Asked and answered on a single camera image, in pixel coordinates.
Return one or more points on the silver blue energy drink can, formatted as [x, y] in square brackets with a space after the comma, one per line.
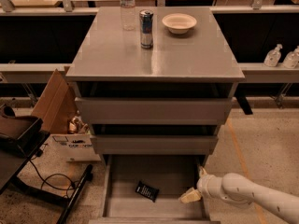
[146, 18]

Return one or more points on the grey drawer cabinet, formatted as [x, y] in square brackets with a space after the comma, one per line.
[197, 65]

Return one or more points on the grey open bottom drawer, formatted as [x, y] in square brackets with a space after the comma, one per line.
[171, 175]

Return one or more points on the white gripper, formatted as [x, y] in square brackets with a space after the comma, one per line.
[205, 185]

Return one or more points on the grey top drawer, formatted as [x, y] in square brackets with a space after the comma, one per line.
[154, 111]

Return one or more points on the white printed box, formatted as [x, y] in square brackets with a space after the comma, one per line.
[74, 147]

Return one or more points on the brown cardboard box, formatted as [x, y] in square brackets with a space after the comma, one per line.
[56, 105]

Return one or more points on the black cart with tray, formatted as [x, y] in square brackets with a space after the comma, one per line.
[20, 139]

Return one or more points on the grey middle drawer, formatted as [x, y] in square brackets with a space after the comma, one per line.
[153, 144]

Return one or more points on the dark rxbar blueberry wrapper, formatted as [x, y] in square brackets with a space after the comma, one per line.
[147, 191]

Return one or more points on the grey metal shelf rail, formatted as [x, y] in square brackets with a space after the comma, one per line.
[41, 73]

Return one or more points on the clear plastic water bottle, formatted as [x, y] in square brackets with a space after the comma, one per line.
[128, 14]

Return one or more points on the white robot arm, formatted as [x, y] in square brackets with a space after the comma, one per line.
[237, 190]

